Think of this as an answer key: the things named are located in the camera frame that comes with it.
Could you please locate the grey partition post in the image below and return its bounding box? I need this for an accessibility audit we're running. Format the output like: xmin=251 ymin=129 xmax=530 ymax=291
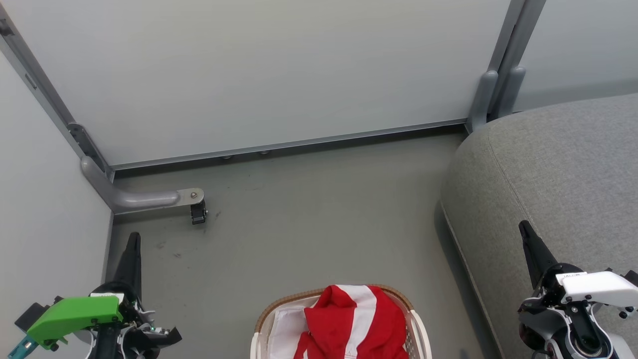
xmin=0 ymin=17 xmax=116 ymax=180
xmin=466 ymin=0 xmax=527 ymax=133
xmin=491 ymin=0 xmax=547 ymax=120

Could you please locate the white cloth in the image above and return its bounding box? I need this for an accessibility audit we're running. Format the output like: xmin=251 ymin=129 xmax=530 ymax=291
xmin=268 ymin=305 xmax=313 ymax=359

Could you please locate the grey fabric sofa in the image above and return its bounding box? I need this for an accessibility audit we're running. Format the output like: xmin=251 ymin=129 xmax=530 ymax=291
xmin=441 ymin=94 xmax=638 ymax=359

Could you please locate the white laundry basket brown rim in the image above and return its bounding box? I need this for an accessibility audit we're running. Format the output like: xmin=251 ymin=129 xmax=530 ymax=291
xmin=250 ymin=285 xmax=433 ymax=359

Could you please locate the red and white garment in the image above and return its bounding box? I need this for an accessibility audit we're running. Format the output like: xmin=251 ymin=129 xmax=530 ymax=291
xmin=293 ymin=284 xmax=410 ymax=359

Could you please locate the grey partition bottom rail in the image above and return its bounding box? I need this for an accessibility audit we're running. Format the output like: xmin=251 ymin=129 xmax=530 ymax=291
xmin=111 ymin=119 xmax=468 ymax=172

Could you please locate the grey partition foot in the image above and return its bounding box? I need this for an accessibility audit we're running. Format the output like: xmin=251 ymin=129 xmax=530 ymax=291
xmin=80 ymin=156 xmax=205 ymax=215

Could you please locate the black caster wheel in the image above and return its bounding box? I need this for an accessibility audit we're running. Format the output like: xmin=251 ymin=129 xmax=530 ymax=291
xmin=190 ymin=199 xmax=208 ymax=225

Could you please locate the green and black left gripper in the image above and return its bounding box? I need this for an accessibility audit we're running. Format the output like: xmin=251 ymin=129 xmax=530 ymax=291
xmin=7 ymin=232 xmax=182 ymax=359

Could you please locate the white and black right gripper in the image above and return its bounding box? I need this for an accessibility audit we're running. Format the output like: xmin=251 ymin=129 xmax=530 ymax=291
xmin=518 ymin=220 xmax=638 ymax=320

